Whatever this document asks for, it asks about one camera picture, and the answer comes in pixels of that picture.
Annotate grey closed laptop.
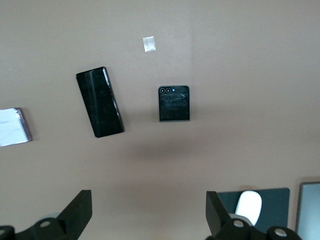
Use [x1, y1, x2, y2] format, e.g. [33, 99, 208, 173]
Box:
[295, 181, 320, 240]

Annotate long black slab phone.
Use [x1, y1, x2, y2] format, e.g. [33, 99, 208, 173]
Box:
[75, 66, 125, 139]

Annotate small white box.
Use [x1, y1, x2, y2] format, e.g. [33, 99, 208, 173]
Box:
[0, 107, 33, 147]

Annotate small clear tape piece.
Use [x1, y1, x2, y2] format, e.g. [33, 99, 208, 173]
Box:
[142, 36, 157, 53]

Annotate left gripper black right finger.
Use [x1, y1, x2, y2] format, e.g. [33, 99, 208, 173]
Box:
[205, 191, 305, 240]

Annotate white computer mouse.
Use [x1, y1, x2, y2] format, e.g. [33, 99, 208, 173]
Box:
[234, 190, 263, 227]

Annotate black flip phone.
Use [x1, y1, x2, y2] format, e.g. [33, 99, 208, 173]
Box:
[157, 84, 192, 123]

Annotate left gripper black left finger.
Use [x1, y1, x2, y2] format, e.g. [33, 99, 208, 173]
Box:
[0, 189, 93, 240]

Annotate black mouse pad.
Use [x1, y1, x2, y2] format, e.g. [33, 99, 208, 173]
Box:
[216, 187, 291, 235]

